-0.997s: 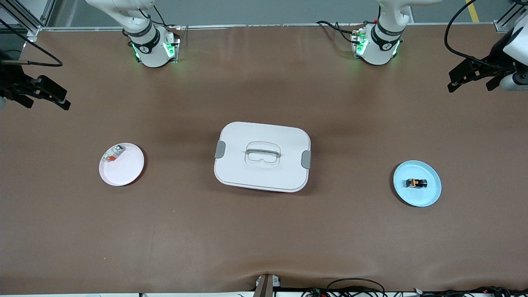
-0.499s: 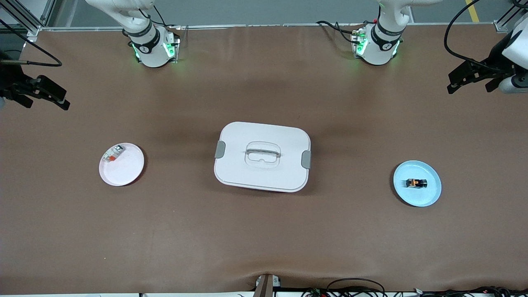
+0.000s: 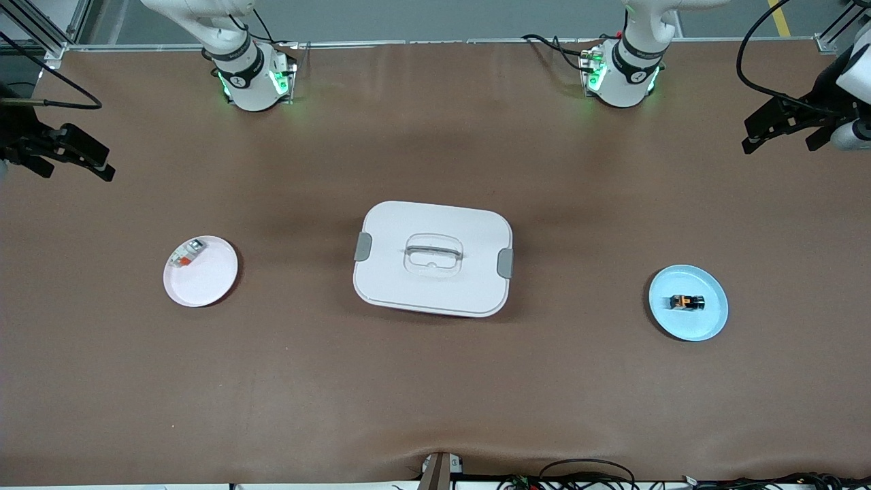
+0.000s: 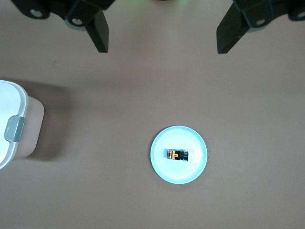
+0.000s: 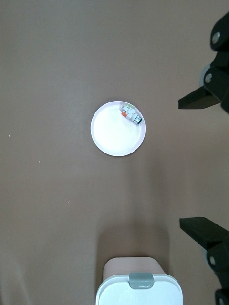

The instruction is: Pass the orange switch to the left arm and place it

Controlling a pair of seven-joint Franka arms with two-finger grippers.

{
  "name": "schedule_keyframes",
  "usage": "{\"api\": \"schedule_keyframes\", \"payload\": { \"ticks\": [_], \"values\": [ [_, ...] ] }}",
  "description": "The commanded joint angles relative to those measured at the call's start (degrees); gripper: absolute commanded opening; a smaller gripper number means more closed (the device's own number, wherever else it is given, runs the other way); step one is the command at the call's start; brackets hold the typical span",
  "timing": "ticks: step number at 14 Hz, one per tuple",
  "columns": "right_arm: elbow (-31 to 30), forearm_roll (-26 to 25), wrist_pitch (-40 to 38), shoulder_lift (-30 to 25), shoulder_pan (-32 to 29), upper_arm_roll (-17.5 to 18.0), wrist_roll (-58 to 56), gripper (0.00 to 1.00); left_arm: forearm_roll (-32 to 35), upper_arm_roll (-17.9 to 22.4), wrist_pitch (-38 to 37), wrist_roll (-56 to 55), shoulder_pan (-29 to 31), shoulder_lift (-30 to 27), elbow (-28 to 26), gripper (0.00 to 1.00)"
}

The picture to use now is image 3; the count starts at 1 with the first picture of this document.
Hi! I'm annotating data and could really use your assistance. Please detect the aluminium frame profile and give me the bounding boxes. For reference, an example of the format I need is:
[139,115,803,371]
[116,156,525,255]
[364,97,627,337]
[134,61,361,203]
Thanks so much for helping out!
[0,0,93,69]
[813,0,871,55]

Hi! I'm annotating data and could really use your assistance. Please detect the pink round plate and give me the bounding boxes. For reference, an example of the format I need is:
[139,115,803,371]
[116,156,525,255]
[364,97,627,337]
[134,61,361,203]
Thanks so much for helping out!
[163,235,240,308]

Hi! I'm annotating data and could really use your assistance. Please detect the black arm base cable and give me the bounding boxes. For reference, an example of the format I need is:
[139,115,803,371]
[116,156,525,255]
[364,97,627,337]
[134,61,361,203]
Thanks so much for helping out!
[522,33,599,74]
[231,5,300,50]

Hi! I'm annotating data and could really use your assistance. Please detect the brown table cover mat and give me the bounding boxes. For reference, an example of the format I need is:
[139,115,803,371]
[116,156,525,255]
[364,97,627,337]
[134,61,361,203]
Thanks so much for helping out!
[0,39,871,485]

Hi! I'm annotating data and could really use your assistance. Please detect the black looped cable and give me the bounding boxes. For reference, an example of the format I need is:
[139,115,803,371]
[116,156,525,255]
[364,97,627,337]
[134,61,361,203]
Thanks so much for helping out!
[538,459,637,490]

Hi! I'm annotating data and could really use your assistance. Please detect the white lidded storage box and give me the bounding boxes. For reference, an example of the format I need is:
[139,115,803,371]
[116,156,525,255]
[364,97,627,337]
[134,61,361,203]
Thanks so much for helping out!
[352,200,514,319]

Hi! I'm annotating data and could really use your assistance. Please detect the black cable bundle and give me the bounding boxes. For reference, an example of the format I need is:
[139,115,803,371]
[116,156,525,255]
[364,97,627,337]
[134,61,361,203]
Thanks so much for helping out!
[680,472,871,490]

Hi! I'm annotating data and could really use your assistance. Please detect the white switch with orange end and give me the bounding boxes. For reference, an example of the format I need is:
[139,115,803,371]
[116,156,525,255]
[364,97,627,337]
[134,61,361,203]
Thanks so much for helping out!
[170,238,207,268]

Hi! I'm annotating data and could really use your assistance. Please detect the metal table edge rail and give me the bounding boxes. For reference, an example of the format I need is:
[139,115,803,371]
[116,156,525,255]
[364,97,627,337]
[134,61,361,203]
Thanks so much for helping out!
[65,39,817,52]

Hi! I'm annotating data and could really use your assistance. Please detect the table edge clamp bracket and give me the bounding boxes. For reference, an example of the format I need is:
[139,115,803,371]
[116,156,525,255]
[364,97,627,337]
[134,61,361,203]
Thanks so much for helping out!
[418,451,465,490]

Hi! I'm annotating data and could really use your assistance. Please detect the light blue round plate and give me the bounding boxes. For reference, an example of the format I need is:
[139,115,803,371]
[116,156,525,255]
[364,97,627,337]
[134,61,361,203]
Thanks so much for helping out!
[648,265,729,342]

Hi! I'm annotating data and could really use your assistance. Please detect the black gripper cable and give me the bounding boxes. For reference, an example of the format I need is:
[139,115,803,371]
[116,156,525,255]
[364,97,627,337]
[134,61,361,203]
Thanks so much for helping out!
[736,0,851,116]
[0,31,103,110]

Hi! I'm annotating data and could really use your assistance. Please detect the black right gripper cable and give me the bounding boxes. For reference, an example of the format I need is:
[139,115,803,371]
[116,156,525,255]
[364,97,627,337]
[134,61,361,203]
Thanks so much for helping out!
[0,31,103,110]

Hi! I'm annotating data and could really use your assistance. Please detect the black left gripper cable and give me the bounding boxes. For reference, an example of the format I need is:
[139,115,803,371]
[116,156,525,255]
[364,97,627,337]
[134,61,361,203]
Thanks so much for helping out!
[736,0,851,116]

